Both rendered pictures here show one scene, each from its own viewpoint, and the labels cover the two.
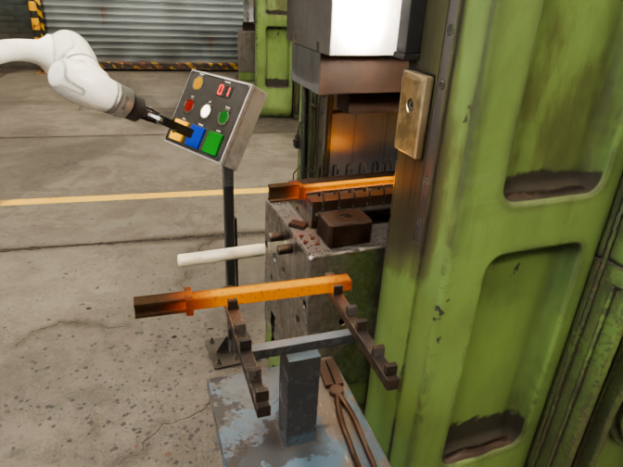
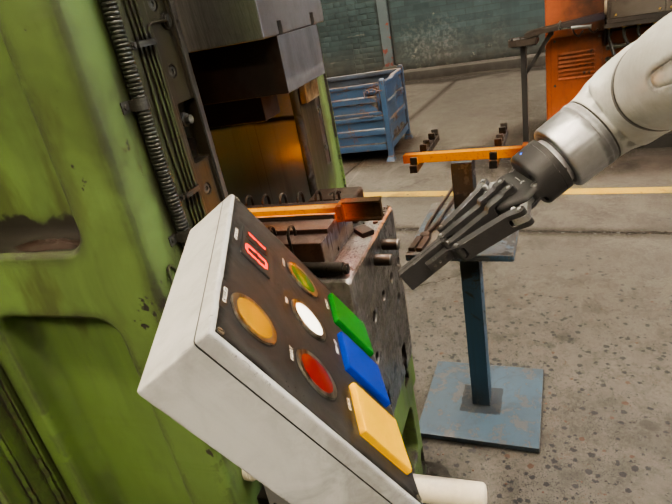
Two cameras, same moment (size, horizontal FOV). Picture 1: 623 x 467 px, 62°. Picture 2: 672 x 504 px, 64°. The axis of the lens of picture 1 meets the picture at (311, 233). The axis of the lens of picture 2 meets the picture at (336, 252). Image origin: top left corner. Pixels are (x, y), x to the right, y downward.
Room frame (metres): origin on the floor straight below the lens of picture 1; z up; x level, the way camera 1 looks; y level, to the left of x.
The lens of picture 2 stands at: (2.10, 0.78, 1.40)
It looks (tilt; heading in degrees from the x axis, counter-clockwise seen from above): 25 degrees down; 225
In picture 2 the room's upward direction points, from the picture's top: 11 degrees counter-clockwise
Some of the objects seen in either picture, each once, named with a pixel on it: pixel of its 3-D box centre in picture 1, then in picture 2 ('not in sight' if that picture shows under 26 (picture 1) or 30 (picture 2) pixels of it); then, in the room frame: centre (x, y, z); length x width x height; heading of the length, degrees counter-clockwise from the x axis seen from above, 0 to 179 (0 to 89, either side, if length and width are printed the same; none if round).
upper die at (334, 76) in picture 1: (378, 66); (207, 72); (1.42, -0.15, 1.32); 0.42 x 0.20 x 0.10; 112
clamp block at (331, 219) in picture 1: (344, 227); (337, 205); (1.20, -0.08, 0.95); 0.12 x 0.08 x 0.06; 112
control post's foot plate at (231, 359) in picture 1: (232, 343); not in sight; (1.83, 0.33, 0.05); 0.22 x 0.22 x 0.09; 22
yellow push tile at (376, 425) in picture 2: (179, 131); (376, 429); (1.80, 0.49, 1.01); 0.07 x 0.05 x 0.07; 47
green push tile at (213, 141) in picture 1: (213, 144); (347, 325); (1.66, 0.34, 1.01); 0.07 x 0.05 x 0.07; 47
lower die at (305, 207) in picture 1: (365, 193); (251, 235); (1.42, -0.15, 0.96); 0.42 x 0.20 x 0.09; 112
